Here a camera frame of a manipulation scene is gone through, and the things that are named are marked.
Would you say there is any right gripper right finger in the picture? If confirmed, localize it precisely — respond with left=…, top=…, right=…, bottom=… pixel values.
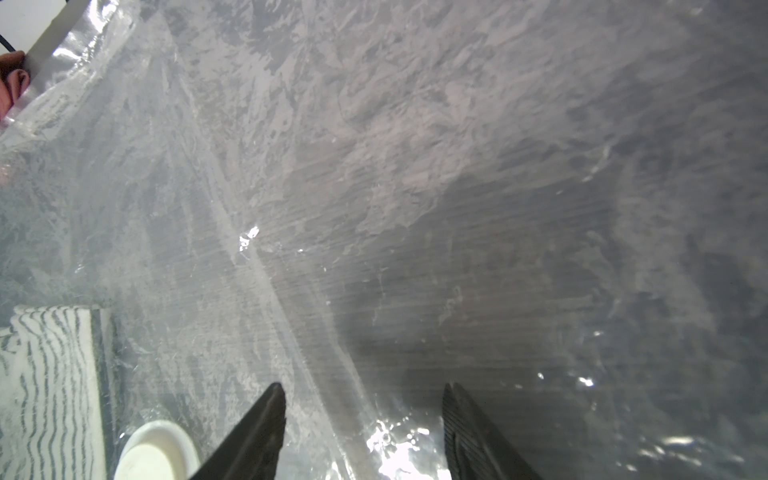
left=442, top=382, right=542, bottom=480

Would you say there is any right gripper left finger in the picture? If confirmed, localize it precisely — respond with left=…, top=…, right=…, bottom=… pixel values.
left=191, top=382, right=286, bottom=480

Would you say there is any black white striped shirt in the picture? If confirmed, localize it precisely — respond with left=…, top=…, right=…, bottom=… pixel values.
left=1, top=305, right=112, bottom=479

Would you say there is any clear plastic vacuum bag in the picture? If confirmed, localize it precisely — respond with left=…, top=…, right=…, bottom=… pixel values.
left=1, top=1, right=767, bottom=479

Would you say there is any red tank top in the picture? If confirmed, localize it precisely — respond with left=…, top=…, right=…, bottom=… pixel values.
left=0, top=51, right=31, bottom=119

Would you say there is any white vacuum bag valve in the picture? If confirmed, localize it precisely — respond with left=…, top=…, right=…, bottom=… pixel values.
left=113, top=420, right=201, bottom=480

